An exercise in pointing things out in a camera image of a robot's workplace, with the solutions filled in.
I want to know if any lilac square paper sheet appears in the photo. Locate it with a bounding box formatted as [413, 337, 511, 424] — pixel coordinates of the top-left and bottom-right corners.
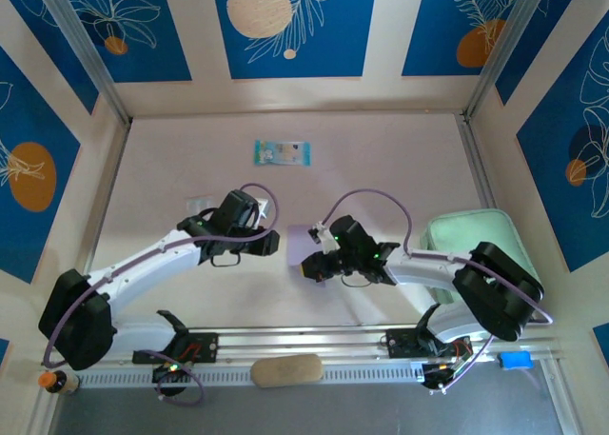
[287, 223, 330, 289]

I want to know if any clear plastic wrapper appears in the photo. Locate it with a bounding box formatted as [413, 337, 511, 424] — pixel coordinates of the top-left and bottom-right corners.
[186, 195, 216, 216]

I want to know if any blue snack packet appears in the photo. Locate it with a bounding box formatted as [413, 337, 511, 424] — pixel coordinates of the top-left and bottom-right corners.
[253, 139, 313, 168]

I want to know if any beige oval wooden block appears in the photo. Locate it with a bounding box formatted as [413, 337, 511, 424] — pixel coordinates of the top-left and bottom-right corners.
[250, 353, 324, 388]

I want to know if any blue sponge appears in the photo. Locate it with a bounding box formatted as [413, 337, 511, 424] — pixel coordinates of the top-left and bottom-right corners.
[497, 351, 533, 372]

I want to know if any small orange-capped bottle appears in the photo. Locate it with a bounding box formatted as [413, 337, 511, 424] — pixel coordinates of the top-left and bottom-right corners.
[37, 370, 80, 397]

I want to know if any left gripper black wire loop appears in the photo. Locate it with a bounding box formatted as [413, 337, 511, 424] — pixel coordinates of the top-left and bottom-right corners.
[208, 252, 242, 268]

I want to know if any gripper black wire loop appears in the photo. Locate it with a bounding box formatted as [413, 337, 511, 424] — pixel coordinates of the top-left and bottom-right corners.
[343, 272, 377, 288]
[208, 252, 242, 268]

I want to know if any right gripper black wire loop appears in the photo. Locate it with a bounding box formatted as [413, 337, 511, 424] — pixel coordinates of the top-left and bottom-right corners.
[343, 272, 377, 288]

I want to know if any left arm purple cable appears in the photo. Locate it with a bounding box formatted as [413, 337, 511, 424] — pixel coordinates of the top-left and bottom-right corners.
[42, 182, 280, 407]

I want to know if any aluminium mounting rail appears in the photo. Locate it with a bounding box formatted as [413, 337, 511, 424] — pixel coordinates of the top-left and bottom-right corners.
[41, 323, 567, 367]

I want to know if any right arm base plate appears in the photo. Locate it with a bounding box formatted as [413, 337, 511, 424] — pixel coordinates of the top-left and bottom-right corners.
[385, 327, 473, 360]

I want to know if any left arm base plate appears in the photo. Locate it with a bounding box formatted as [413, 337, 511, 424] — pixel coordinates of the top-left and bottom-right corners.
[131, 330, 220, 366]

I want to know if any aluminium side rail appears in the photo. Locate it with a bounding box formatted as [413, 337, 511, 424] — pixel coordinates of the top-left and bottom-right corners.
[457, 112, 499, 212]
[81, 120, 132, 279]

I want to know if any slotted grey cable duct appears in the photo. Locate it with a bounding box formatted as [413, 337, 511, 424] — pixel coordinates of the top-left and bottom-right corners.
[75, 362, 427, 389]

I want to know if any aluminium frame post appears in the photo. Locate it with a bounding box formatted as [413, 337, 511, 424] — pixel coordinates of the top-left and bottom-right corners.
[463, 0, 556, 122]
[33, 0, 133, 126]

